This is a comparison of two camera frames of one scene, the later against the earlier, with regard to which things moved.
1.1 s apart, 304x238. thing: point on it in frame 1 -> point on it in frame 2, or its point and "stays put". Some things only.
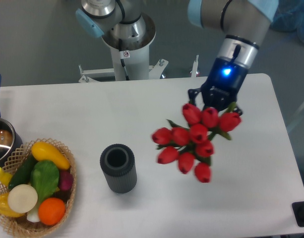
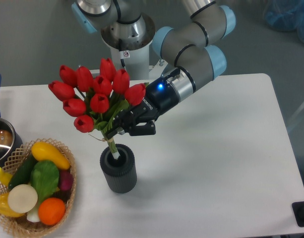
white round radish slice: [22, 198] stays put
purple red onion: [66, 180] stays put
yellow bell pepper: [2, 206] stays put
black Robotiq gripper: [225, 79] -> [160, 96]
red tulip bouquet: [189, 143] -> [94, 101]
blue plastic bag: [293, 15] stays put
